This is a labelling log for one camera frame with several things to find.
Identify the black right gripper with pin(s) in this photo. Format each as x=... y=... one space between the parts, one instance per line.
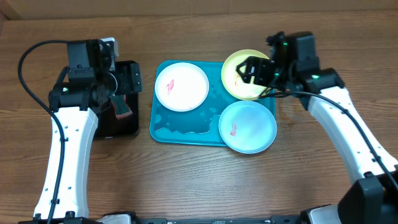
x=250 y=63

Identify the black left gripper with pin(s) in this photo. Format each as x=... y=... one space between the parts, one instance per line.
x=126 y=87

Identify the orange green scrub sponge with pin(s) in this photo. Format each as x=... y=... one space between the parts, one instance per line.
x=121 y=108

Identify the white plate with red stain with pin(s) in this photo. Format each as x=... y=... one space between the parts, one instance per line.
x=181 y=87

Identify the light blue plate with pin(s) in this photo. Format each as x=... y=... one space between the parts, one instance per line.
x=247 y=127

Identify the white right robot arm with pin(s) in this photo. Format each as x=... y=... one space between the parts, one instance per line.
x=294 y=70

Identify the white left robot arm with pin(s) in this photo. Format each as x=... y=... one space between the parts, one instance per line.
x=94 y=97

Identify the black plastic tray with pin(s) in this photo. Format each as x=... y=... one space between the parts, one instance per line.
x=110 y=127

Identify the teal plastic tray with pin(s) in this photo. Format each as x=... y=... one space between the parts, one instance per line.
x=198 y=126

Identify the yellow plate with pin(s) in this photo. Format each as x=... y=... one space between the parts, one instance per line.
x=232 y=81

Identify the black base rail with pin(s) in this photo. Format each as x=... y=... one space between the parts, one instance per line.
x=275 y=219

